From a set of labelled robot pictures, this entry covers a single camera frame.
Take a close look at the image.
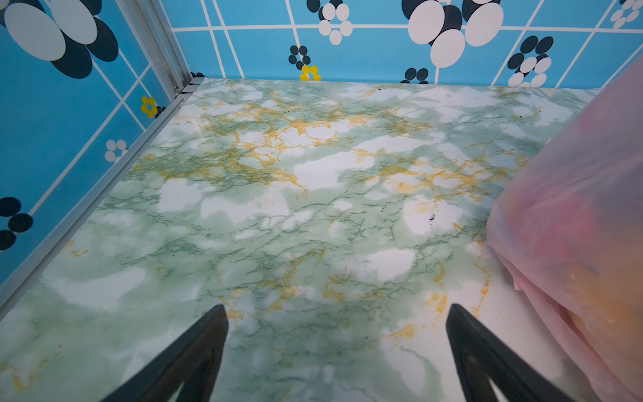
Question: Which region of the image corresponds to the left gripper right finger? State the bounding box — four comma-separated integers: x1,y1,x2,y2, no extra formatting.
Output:
445,303,571,401

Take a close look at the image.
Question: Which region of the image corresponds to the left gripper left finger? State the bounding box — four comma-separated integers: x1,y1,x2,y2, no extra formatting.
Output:
104,305,229,401

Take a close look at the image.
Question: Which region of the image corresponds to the pink translucent plastic bag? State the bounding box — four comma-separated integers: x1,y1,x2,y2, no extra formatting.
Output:
487,60,642,401

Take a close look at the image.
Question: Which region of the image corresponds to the left aluminium corner post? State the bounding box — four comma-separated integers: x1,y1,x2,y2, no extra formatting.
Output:
1,1,193,314

